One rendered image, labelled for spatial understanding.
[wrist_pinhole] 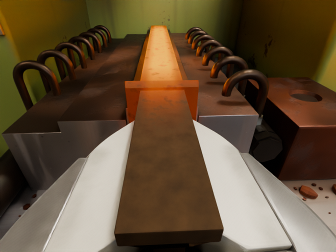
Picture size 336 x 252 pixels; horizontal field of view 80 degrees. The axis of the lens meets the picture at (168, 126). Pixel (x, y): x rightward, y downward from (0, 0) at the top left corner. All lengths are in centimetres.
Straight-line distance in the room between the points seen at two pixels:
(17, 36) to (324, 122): 36
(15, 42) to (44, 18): 10
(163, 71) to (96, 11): 47
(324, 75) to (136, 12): 45
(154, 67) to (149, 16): 43
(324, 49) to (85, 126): 32
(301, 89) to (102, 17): 51
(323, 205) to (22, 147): 26
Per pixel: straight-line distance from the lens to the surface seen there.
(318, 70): 37
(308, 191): 23
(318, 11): 39
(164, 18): 62
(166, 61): 21
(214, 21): 64
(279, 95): 25
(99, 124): 16
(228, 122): 17
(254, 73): 18
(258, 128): 20
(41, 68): 23
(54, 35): 44
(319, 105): 25
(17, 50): 34
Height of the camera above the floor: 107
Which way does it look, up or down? 33 degrees down
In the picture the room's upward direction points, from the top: straight up
